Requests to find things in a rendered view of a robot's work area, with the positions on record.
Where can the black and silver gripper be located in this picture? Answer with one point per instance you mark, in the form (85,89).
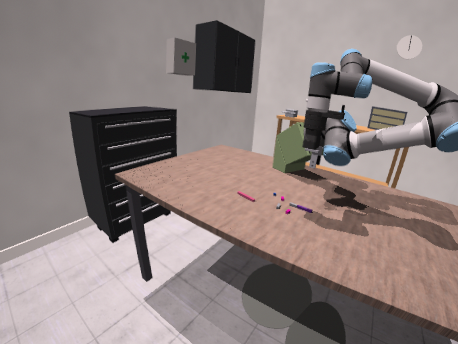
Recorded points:
(315,123)

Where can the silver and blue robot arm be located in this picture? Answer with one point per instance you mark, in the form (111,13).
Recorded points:
(342,144)

